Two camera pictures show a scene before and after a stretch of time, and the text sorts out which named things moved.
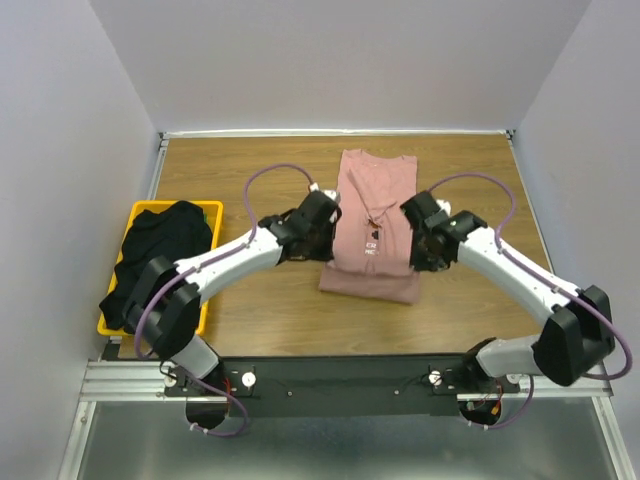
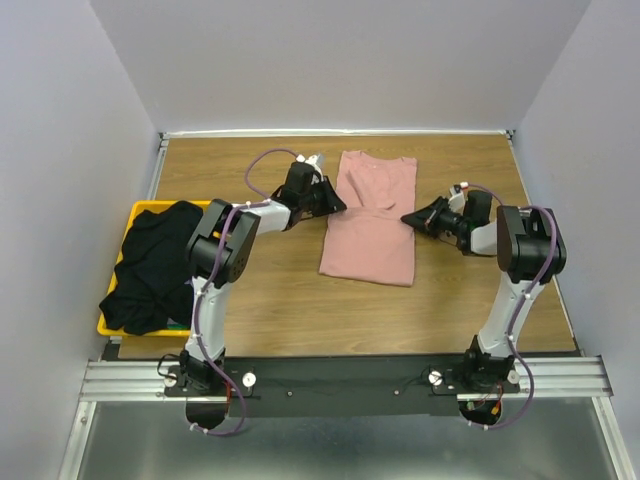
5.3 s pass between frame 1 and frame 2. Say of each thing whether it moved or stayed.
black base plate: stayed
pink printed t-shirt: moved
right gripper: moved
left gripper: moved
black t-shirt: stayed
